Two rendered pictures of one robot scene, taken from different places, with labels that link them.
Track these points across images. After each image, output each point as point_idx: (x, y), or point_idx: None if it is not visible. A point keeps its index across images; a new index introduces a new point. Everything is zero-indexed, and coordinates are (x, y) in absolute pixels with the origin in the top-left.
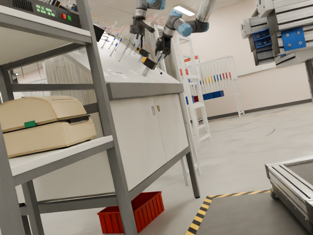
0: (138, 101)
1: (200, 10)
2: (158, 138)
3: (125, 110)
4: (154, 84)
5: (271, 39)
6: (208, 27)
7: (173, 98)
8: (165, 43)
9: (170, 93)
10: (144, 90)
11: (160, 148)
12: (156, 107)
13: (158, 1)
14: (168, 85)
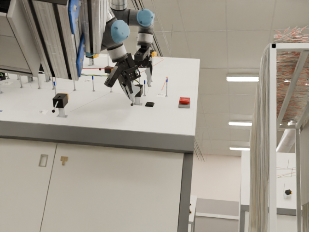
0: (3, 142)
1: None
2: (32, 197)
3: None
4: (47, 125)
5: None
6: (115, 31)
7: (149, 157)
8: (111, 71)
9: (114, 145)
10: (4, 129)
11: (30, 212)
12: (58, 157)
13: (121, 17)
14: (104, 131)
